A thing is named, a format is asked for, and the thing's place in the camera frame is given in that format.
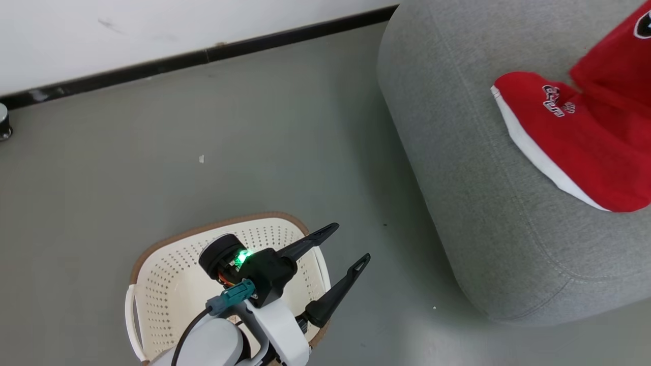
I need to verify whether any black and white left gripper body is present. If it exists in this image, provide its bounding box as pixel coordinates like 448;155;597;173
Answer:
237;247;312;366

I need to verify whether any red garment with white trim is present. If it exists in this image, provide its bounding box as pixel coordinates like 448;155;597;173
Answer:
490;71;651;213

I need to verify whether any thin black cable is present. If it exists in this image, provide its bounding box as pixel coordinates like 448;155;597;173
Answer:
170;305;214;366

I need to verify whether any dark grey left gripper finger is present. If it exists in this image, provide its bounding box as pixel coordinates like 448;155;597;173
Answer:
304;253;372;329
277;222;340;263

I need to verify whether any small metal caster wheel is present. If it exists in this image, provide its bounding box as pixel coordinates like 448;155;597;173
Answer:
0;103;13;142

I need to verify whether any cream perforated laundry basket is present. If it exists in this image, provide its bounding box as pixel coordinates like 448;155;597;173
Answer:
125;211;332;364

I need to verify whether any black baseboard strip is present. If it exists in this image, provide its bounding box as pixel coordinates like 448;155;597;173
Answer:
0;4;400;110

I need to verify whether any teal cable connector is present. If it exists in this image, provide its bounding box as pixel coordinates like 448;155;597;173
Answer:
205;278;256;316

